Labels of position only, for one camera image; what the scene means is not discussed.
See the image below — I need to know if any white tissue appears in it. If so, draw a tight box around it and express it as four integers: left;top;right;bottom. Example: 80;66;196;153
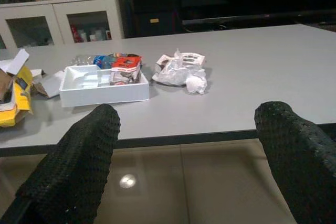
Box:
185;74;208;95

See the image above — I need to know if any blue plastic wrapper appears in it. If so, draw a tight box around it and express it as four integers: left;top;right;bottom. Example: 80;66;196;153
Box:
93;54;116;69

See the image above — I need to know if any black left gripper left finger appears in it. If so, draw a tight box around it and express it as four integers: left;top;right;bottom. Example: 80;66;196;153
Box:
0;103;121;224

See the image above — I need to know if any white carton brown print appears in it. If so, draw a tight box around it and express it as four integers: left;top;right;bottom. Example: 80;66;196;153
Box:
154;51;206;78

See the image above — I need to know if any yellow cardboard box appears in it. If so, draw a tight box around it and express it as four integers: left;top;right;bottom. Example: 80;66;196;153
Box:
0;65;34;128

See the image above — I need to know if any black desk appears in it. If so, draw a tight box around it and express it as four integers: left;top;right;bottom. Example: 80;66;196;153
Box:
181;8;336;29

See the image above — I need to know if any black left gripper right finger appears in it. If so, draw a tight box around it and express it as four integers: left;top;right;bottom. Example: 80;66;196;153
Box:
254;100;336;224

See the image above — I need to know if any silver blister pack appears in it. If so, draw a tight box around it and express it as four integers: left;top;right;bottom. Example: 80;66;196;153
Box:
68;55;97;66

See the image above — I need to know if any white glass door cabinet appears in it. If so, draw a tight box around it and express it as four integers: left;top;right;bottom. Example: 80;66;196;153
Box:
0;0;124;49

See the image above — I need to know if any flat white cardboard piece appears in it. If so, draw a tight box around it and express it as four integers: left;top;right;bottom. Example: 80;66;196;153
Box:
30;68;66;99

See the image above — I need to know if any red white carton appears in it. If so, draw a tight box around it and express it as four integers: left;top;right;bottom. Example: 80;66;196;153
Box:
109;55;142;86

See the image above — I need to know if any white plastic bag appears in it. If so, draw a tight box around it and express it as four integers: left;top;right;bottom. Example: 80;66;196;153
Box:
152;48;207;87

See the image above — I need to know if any white moulded tray box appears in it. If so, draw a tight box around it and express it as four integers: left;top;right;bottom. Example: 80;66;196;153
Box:
59;63;150;108

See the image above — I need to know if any white cardboard flap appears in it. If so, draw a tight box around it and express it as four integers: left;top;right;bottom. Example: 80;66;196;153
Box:
0;48;30;75

